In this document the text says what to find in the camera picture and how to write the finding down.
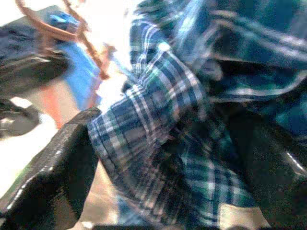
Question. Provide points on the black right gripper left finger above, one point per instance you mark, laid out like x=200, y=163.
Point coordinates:
x=48, y=179

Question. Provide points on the blue plaid shirt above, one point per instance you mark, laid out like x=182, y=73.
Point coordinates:
x=168, y=95

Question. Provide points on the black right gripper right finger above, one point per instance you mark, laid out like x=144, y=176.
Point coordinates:
x=275, y=191

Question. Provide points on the pink clothes hanger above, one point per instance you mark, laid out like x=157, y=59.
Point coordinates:
x=94, y=55

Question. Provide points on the blue hanging garment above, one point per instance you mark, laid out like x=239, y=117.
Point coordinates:
x=81, y=72

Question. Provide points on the orange hanging T-shirt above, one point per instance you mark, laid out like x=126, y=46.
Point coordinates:
x=54, y=105

